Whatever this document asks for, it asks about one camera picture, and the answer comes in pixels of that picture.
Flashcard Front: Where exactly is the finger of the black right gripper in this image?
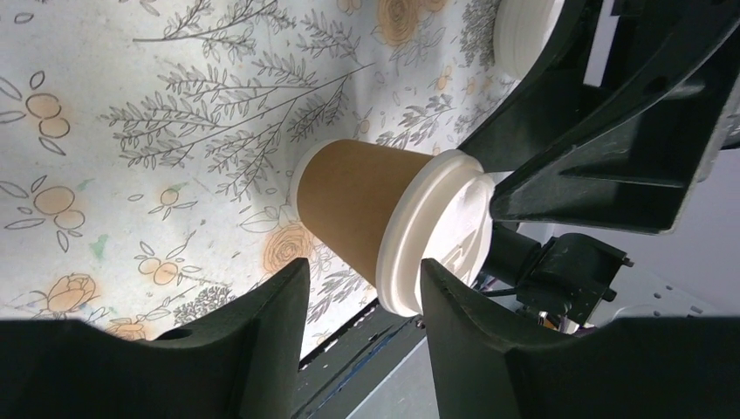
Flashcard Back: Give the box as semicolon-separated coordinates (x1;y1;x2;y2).
461;1;739;234

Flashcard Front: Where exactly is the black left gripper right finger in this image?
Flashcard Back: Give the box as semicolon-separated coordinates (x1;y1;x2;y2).
421;259;739;418

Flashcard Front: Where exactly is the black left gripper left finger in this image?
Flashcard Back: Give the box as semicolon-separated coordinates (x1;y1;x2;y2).
1;258;310;418

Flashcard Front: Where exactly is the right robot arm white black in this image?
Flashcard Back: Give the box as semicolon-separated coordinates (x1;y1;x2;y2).
461;1;739;325

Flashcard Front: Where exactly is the stack of white lids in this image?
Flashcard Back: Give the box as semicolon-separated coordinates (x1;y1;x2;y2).
492;0;565;80

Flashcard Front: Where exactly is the floral table mat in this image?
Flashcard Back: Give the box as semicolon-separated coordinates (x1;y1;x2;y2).
1;1;514;352

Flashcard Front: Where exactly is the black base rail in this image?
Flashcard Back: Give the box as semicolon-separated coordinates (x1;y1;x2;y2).
291;299;426;418

